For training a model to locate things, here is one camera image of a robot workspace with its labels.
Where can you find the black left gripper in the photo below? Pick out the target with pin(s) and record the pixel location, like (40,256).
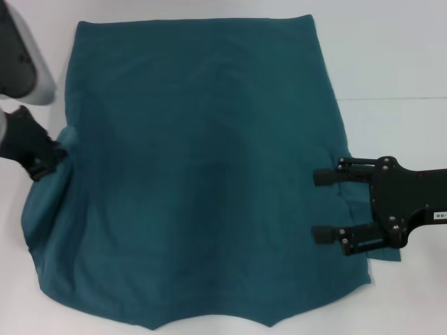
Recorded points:
(24,139)

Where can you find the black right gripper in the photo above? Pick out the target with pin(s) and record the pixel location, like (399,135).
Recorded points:
(401,199)

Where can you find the teal blue shirt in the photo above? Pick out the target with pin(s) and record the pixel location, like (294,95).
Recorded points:
(209,157)

